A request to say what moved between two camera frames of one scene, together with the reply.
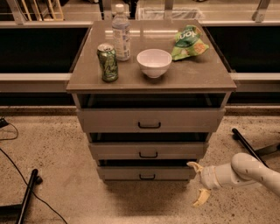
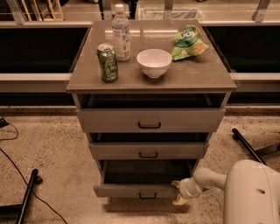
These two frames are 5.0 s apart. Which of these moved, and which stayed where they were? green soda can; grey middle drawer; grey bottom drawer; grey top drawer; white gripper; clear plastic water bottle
Moved: grey bottom drawer; white gripper
Stayed: grey middle drawer; green soda can; grey top drawer; clear plastic water bottle
